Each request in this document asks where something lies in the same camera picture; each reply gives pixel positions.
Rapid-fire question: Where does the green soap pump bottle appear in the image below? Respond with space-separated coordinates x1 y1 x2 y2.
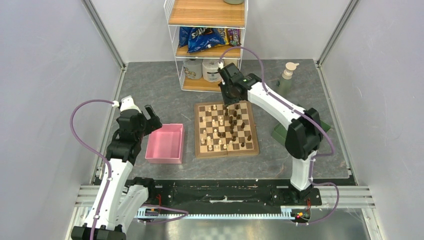
277 62 300 97

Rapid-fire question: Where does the dark candy bag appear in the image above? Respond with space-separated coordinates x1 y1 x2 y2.
226 28 241 47

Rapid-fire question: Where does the green plastic bin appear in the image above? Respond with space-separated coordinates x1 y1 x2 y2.
271 120 332 145

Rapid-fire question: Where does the white patterned mug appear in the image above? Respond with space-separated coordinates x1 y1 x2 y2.
183 58 203 80

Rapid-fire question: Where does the white wire wooden shelf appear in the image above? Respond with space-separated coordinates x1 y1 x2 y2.
163 0 249 92

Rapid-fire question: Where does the wooden chess board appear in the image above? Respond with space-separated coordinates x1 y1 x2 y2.
194 101 260 158

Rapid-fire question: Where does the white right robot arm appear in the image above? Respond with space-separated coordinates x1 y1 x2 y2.
218 62 323 205

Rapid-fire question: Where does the pink plastic bin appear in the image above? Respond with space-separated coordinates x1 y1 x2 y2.
145 123 185 164

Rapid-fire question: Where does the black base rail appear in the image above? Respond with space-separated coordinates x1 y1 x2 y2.
122 177 354 216

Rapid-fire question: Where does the white toilet paper roll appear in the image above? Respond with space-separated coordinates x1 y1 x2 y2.
202 58 222 83

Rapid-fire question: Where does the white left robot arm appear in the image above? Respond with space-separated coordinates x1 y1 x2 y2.
69 95 162 240

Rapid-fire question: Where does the blue chips bag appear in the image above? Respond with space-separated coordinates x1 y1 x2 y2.
178 26 226 53

